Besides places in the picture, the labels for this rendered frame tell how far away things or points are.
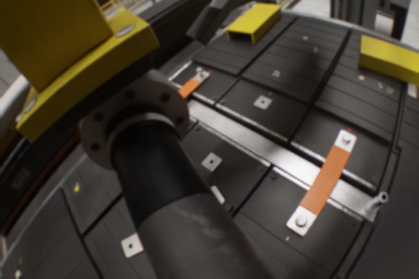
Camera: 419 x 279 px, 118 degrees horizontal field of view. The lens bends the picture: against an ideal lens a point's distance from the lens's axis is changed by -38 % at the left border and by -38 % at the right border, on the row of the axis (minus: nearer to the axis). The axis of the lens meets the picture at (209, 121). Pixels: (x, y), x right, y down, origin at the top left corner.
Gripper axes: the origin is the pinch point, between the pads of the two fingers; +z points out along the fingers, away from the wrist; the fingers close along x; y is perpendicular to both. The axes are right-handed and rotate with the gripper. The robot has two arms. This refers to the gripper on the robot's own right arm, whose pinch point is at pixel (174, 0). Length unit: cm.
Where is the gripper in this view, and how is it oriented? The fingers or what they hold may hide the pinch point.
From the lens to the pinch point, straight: 20.2
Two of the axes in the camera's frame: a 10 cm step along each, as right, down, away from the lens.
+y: 5.0, 5.8, -6.4
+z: -5.7, 7.8, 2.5
